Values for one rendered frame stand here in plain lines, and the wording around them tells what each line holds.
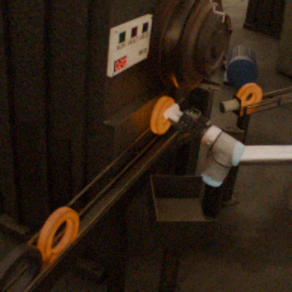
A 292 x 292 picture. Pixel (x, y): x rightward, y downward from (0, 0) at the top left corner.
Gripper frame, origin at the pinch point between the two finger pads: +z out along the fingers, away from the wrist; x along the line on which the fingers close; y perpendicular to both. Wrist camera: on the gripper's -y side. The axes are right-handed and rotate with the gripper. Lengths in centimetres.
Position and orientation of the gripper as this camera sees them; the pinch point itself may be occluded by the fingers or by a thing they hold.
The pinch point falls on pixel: (163, 111)
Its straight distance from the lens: 189.7
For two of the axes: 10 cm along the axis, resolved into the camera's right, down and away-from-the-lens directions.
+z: -8.3, -5.3, 1.9
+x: -4.3, 3.9, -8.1
